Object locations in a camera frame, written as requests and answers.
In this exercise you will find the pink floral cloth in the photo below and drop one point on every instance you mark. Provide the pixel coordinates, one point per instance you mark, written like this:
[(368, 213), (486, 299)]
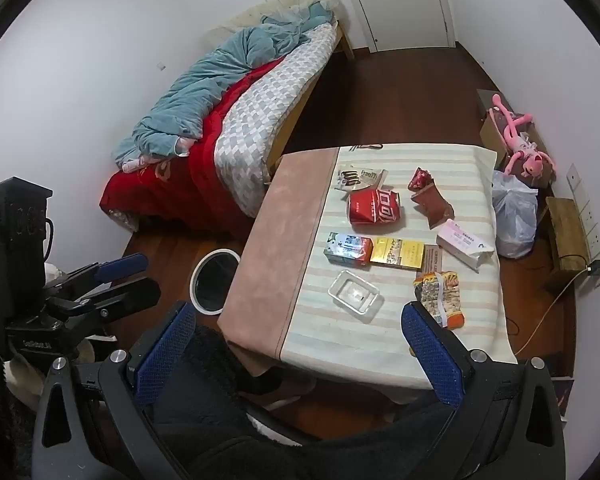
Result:
[(180, 147)]

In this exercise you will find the grey checkered bed sheet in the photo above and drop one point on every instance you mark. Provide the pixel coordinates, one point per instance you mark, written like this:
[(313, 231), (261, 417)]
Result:
[(265, 110)]

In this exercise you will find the yellow box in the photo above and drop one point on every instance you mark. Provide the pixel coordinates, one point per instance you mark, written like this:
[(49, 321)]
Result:
[(397, 254)]

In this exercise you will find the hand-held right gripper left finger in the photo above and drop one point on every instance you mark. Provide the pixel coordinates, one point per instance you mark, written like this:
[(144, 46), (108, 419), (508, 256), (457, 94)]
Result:
[(165, 355)]

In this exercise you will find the white door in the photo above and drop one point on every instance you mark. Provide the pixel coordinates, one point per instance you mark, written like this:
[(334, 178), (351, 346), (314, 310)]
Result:
[(405, 0)]

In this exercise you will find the pink plush toy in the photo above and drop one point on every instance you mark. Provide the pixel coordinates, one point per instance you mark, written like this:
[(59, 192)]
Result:
[(522, 152)]

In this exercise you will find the wooden bed frame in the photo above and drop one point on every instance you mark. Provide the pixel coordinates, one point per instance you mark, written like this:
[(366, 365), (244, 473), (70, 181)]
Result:
[(290, 125)]

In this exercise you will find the blue and red carton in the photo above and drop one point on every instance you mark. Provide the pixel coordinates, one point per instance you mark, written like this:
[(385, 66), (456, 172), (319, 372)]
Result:
[(347, 250)]

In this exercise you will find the white and pink tissue pack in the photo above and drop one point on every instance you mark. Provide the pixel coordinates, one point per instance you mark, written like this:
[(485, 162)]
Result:
[(462, 245)]

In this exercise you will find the small black object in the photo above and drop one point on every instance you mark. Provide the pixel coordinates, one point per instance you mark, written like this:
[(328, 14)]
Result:
[(367, 146)]

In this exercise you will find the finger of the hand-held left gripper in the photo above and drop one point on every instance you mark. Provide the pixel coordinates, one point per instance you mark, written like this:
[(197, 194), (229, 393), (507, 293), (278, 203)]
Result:
[(125, 264), (130, 295)]

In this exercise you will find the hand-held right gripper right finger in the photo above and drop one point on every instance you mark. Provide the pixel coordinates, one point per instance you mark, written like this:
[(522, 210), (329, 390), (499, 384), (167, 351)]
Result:
[(430, 360)]

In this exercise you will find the beige floral bed sheet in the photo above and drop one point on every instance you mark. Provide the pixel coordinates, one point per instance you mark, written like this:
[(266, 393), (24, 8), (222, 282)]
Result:
[(119, 217)]

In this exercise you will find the chocolate wafer packet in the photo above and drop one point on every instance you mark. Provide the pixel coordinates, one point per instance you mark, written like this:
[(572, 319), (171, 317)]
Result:
[(365, 177)]

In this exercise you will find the black charger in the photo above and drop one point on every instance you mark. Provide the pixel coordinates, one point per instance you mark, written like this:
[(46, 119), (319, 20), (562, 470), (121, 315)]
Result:
[(597, 267)]

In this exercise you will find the brown paper card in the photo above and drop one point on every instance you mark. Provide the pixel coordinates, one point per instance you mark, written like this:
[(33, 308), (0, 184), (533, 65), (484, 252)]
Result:
[(432, 260)]

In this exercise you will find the brown snack packet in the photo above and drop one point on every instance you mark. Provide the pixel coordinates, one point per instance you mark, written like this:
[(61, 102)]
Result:
[(432, 207)]

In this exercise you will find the white plastic bag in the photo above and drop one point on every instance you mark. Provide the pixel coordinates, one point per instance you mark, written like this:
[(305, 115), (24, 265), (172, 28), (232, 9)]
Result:
[(515, 210)]

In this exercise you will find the clear plastic container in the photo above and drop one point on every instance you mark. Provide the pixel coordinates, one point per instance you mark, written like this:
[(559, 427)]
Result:
[(355, 292)]

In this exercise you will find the person's dark fuzzy pants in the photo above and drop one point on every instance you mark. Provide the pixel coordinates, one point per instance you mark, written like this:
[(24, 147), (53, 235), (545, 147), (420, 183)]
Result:
[(205, 385)]

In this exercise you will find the orange snack packet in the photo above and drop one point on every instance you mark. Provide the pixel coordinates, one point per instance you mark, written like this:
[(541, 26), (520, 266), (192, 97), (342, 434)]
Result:
[(440, 295)]

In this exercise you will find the white round trash bin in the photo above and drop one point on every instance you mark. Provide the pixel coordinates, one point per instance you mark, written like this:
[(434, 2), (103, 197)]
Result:
[(215, 280)]

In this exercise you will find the white wall outlet panel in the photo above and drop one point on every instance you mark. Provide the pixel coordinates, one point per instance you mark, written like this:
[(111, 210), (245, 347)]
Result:
[(587, 210)]

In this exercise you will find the small red snack wrapper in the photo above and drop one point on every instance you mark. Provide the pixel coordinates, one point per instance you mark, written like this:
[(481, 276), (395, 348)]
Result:
[(420, 179)]

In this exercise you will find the crushed red soda can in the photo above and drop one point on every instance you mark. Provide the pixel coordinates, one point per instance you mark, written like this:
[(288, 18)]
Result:
[(375, 207)]

